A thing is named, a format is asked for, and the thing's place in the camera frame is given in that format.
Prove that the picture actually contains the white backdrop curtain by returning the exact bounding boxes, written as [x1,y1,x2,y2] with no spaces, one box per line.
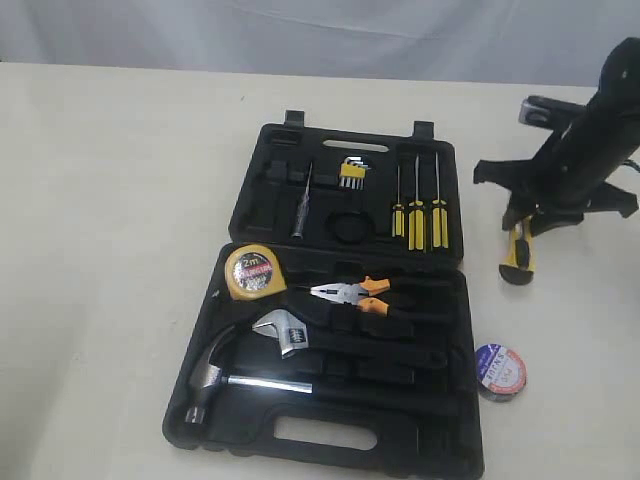
[1,1,639,86]

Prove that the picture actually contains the claw hammer black handle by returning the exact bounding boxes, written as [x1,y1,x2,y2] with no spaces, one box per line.
[184,325,461,425]

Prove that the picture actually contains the yellow tape measure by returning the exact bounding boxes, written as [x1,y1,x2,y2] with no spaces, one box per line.
[205,244,287,302]

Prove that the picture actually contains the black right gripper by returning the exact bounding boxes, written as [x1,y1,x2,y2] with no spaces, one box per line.
[473,124,639,220]

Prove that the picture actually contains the black plastic tool case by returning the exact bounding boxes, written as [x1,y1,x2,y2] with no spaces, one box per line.
[162,111,485,479]

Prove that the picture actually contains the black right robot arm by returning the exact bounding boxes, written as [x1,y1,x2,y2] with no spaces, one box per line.
[473,37,639,230]

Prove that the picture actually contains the yellow hex key set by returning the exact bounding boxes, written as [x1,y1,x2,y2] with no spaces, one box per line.
[338,156,371,190]

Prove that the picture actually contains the yellow black screwdriver left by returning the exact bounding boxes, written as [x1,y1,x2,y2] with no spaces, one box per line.
[391,164,405,238]

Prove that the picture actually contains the silver adjustable wrench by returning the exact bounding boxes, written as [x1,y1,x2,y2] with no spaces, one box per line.
[252,309,448,370]

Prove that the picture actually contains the orange black pliers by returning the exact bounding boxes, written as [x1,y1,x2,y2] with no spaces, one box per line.
[308,274,456,321]

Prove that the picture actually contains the yellow utility knife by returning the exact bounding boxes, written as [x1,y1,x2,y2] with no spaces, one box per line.
[498,217,535,286]

